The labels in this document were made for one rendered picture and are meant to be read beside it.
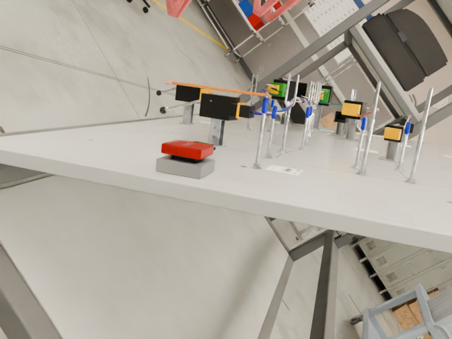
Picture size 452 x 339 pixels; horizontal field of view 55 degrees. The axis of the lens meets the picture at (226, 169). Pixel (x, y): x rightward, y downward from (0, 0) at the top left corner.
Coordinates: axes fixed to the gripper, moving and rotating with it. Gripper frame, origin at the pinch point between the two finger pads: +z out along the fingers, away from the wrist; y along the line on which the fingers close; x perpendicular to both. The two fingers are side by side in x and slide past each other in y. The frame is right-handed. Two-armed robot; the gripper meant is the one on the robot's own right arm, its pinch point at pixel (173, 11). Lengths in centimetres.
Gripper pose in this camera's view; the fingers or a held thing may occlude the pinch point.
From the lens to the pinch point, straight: 81.9
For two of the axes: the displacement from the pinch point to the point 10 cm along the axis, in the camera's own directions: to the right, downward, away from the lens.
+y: 4.0, -1.5, 9.0
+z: -2.8, 9.2, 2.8
